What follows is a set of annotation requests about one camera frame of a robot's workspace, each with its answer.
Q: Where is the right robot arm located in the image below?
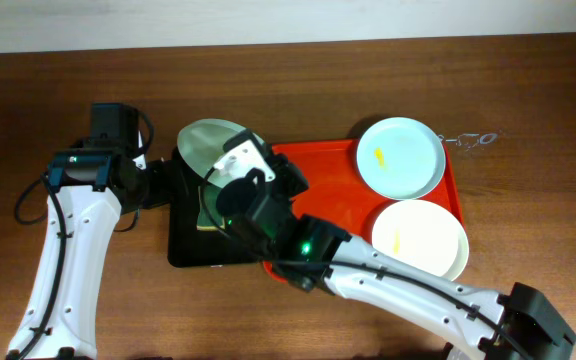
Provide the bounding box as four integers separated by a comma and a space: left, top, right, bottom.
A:
212, 130, 576, 360

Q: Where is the white plate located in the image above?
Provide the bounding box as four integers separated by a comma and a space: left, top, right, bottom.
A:
370, 200, 469, 280

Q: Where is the light blue plate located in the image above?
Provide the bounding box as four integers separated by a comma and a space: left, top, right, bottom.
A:
355, 117, 447, 200

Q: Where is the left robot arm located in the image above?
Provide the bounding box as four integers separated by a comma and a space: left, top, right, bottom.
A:
6, 103, 172, 359

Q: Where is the black plastic tray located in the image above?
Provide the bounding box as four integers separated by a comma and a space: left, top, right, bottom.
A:
168, 148, 255, 268

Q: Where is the pale green plate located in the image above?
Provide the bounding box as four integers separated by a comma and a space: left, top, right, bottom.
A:
177, 119, 276, 188

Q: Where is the red plastic tray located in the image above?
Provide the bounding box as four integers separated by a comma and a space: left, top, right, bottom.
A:
261, 138, 466, 284

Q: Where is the green yellow sponge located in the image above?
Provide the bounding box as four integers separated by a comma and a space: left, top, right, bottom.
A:
196, 184, 225, 231

